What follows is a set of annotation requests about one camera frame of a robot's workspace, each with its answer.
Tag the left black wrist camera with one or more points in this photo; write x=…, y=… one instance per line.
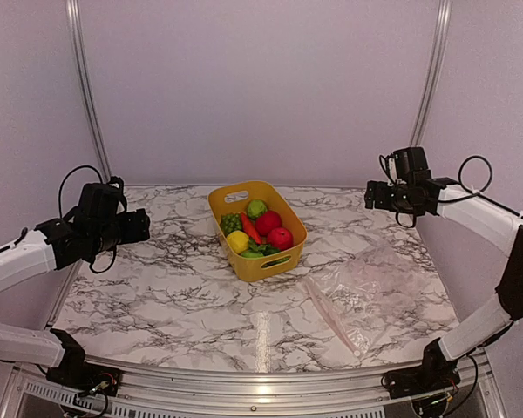
x=103, y=200

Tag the yellow toy lemon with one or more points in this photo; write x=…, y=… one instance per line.
x=238, y=241

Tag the green toy pear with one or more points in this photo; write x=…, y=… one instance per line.
x=256, y=208

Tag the right aluminium frame post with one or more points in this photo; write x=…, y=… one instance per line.
x=435, y=65

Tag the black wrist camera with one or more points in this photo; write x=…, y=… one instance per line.
x=408, y=165
x=103, y=200

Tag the orange toy carrot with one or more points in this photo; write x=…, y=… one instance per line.
x=249, y=229

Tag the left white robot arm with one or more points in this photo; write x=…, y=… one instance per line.
x=53, y=246

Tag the red toy apple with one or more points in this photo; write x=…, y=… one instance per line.
x=266, y=223

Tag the green toy leafy vegetable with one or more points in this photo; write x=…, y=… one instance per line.
x=256, y=251

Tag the aluminium frame post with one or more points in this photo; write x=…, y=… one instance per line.
x=85, y=85
x=435, y=65

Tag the red toy peach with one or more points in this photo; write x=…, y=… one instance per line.
x=280, y=238

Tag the left aluminium frame post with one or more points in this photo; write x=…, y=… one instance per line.
x=85, y=85

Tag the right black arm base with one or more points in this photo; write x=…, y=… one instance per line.
x=435, y=372

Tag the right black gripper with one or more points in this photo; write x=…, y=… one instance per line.
x=380, y=201

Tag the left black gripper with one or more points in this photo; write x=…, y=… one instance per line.
x=138, y=226

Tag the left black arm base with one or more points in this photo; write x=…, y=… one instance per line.
x=74, y=371

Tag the front aluminium rail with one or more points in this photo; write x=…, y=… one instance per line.
x=149, y=391

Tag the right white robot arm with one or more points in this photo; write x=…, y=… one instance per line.
x=446, y=198

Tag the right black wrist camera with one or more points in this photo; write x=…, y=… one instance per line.
x=408, y=165

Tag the yellow plastic basket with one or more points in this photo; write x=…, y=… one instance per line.
x=235, y=198

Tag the green toy grapes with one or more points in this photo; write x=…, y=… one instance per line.
x=230, y=223

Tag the clear zip top bag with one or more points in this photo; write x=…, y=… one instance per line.
x=361, y=298

